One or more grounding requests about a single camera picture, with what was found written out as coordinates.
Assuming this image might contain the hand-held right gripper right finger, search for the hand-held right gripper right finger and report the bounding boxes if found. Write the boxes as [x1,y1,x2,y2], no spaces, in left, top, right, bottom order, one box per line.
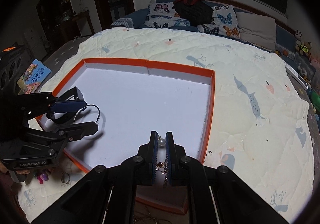
[165,132,288,224]

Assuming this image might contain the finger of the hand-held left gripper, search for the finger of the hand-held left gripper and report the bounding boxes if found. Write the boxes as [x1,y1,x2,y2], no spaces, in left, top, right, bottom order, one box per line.
[50,121,99,142]
[46,87,87,120]

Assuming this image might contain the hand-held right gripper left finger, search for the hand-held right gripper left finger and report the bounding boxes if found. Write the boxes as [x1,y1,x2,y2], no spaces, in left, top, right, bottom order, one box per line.
[32,131,160,224]

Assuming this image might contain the rose gold charm bracelet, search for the rose gold charm bracelet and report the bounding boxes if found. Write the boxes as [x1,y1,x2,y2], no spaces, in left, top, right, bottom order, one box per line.
[156,160,171,188]

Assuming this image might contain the large silver hoop earring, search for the large silver hoop earring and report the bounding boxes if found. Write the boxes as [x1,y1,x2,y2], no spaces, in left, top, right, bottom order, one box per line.
[73,105,101,125]

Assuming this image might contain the colourful candy bead bracelet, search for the colourful candy bead bracelet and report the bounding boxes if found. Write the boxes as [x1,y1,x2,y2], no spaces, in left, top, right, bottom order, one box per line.
[35,169,51,185]

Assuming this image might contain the orange shallow box tray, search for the orange shallow box tray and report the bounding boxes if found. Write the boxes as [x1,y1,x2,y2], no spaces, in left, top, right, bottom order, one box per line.
[35,58,216,215]

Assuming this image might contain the children's picture book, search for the children's picture book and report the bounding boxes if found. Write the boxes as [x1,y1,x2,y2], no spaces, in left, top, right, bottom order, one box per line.
[17,59,52,94]

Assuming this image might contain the wooden side table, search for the wooden side table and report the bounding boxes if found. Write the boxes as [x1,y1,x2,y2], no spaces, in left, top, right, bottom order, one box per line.
[57,10,95,40]

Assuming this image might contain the dark wooden cabinet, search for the dark wooden cabinet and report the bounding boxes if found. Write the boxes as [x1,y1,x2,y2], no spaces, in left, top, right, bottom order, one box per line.
[36,0,76,30]

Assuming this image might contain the cream printed quilt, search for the cream printed quilt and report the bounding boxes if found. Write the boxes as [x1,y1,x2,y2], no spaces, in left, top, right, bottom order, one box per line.
[17,28,314,224]

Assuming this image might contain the butterfly print pillow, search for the butterfly print pillow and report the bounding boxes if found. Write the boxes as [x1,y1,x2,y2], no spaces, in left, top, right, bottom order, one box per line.
[144,0,192,29]
[196,4,241,40]

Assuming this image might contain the black bag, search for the black bag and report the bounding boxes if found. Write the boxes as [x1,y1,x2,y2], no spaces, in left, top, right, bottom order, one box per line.
[174,1,214,26]

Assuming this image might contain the beige pillow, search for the beige pillow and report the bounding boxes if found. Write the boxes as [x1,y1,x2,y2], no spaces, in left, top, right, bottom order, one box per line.
[236,12,277,51]

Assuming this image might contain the pile of small toys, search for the pile of small toys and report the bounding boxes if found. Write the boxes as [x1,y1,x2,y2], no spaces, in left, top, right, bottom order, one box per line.
[285,63,320,121]

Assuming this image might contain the bear plush with yellow vest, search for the bear plush with yellow vest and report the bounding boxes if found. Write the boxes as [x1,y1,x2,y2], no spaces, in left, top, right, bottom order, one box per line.
[296,42,313,56]

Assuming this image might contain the pink plush toy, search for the pink plush toy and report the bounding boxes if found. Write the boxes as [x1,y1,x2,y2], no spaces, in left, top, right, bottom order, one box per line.
[309,55,320,70]

